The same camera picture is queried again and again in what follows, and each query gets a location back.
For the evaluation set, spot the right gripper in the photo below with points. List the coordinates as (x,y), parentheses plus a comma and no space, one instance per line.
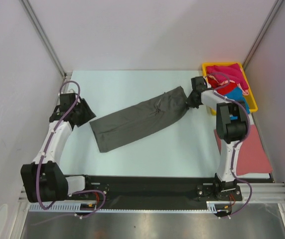
(190,102)

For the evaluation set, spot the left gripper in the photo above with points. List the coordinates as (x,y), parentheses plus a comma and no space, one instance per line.
(88,114)

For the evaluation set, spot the dark grey t-shirt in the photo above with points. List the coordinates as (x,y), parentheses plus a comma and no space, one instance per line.
(139,121)

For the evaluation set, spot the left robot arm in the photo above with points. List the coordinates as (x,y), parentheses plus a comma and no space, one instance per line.
(43,179)

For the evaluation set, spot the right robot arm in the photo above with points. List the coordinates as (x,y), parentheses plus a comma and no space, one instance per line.
(232,124)

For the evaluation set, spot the blue t-shirt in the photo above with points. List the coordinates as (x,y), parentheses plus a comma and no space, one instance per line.
(236,94)

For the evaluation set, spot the magenta pink t-shirt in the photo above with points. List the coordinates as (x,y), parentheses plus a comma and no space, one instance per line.
(233,71)

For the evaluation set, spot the yellow plastic bin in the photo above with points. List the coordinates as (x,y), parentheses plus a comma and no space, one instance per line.
(249,98)

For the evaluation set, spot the folded dusty red t-shirt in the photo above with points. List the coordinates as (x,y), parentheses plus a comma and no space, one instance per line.
(252,158)

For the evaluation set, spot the left aluminium frame post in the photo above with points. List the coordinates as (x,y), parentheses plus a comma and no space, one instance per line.
(27,7)

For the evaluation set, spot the aluminium frame post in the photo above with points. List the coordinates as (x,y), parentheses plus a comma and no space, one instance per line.
(263,31)
(27,7)

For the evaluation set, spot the white slotted cable duct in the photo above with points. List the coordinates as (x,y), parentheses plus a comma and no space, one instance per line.
(130,207)

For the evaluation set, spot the right aluminium frame post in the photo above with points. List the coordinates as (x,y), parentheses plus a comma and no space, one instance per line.
(263,31)

